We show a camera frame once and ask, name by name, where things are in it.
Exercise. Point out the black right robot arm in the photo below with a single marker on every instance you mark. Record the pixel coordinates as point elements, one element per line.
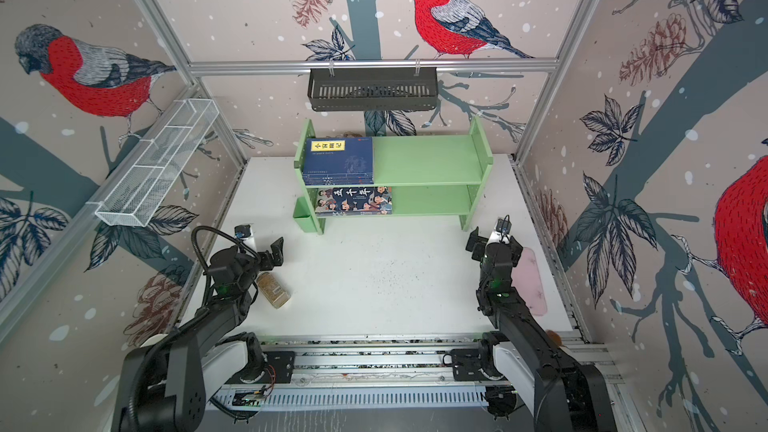
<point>561,393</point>

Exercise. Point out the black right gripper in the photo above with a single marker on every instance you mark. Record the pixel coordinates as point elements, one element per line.
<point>479,252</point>

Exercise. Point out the blue book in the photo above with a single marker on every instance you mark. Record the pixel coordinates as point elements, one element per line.
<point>338,161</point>

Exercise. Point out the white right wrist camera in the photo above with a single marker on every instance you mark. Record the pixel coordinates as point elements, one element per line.
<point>502,231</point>

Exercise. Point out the pink phone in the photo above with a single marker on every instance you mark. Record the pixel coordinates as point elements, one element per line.
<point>526,278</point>

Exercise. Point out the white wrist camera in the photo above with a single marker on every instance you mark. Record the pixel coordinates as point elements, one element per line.
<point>502,231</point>
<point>245,238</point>

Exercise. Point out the green wooden shelf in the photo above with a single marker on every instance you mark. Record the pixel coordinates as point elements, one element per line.
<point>432,175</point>

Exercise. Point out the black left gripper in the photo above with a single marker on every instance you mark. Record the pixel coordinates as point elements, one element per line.
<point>267,264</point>

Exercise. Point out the green plastic hanging bin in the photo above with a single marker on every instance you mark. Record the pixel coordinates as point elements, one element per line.
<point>303,216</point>

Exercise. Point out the colourful illustrated large book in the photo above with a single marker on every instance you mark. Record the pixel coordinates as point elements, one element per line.
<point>354,201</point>

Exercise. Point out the spice jar brown contents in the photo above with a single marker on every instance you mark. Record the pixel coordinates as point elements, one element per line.
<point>272,289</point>

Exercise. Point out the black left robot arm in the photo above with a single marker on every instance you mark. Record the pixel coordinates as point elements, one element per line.
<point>167,385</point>

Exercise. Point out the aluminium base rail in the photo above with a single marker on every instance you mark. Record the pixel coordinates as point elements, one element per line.
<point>318,376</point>

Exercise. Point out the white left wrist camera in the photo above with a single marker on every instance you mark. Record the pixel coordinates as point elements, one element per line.
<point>245,238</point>

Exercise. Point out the white wire mesh basket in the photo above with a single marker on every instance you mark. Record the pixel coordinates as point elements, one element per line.
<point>161,156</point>

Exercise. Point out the black hanging basket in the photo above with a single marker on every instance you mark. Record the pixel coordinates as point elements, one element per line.
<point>368,89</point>

